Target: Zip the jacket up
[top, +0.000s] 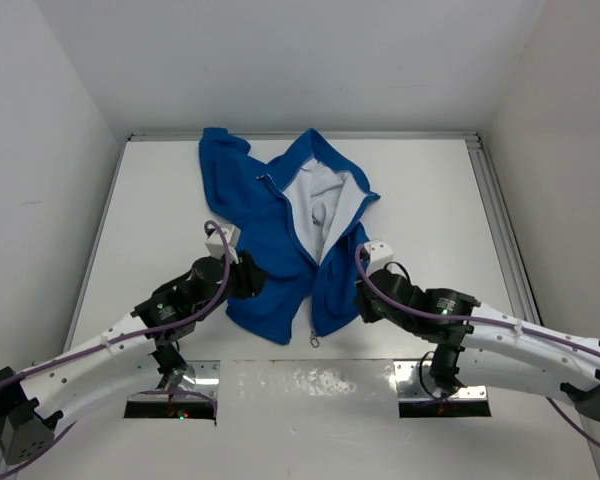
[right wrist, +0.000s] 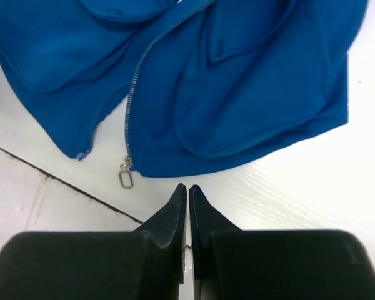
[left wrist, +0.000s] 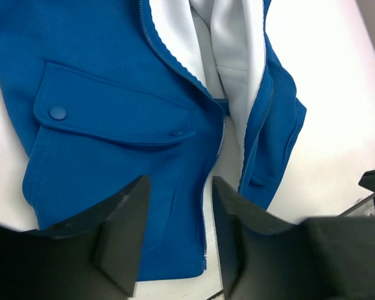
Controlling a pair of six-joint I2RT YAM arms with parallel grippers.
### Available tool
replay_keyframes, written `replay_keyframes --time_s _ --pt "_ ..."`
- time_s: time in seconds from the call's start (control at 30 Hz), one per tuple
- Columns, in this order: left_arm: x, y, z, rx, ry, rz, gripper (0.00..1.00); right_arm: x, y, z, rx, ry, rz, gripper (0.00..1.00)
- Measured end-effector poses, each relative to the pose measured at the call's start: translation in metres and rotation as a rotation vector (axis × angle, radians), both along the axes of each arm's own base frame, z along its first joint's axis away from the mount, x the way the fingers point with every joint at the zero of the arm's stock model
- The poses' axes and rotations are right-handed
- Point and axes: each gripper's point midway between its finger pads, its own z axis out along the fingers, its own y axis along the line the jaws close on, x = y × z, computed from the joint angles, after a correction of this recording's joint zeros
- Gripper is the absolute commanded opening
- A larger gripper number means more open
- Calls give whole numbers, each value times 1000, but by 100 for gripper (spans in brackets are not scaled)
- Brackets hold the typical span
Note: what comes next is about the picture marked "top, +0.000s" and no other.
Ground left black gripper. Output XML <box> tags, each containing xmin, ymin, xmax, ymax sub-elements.
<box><xmin>194</xmin><ymin>248</ymin><xmax>267</xmax><ymax>320</ymax></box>

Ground blue zip-up jacket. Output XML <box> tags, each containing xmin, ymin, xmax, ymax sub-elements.
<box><xmin>199</xmin><ymin>128</ymin><xmax>380</xmax><ymax>345</ymax></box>

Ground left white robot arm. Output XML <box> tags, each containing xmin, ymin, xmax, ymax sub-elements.
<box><xmin>0</xmin><ymin>251</ymin><xmax>269</xmax><ymax>465</ymax></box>

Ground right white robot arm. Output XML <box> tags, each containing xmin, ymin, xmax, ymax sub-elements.
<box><xmin>355</xmin><ymin>268</ymin><xmax>600</xmax><ymax>423</ymax></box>

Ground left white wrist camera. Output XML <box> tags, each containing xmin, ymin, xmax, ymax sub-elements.
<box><xmin>205</xmin><ymin>224</ymin><xmax>241</xmax><ymax>263</ymax></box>

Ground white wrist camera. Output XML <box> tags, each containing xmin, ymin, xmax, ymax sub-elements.
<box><xmin>361</xmin><ymin>240</ymin><xmax>394</xmax><ymax>276</ymax></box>
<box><xmin>205</xmin><ymin>224</ymin><xmax>241</xmax><ymax>263</ymax></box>

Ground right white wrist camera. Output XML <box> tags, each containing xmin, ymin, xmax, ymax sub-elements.
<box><xmin>361</xmin><ymin>240</ymin><xmax>394</xmax><ymax>276</ymax></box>

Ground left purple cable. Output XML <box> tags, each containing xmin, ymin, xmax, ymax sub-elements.
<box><xmin>0</xmin><ymin>219</ymin><xmax>233</xmax><ymax>480</ymax></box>

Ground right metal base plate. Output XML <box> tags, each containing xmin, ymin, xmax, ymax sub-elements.
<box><xmin>393</xmin><ymin>360</ymin><xmax>492</xmax><ymax>419</ymax></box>

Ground metal base plate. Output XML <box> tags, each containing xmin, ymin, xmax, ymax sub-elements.
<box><xmin>124</xmin><ymin>360</ymin><xmax>220</xmax><ymax>422</ymax></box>
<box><xmin>393</xmin><ymin>360</ymin><xmax>492</xmax><ymax>419</ymax></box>

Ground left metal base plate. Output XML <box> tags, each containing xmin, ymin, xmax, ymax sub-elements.
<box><xmin>124</xmin><ymin>360</ymin><xmax>220</xmax><ymax>422</ymax></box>

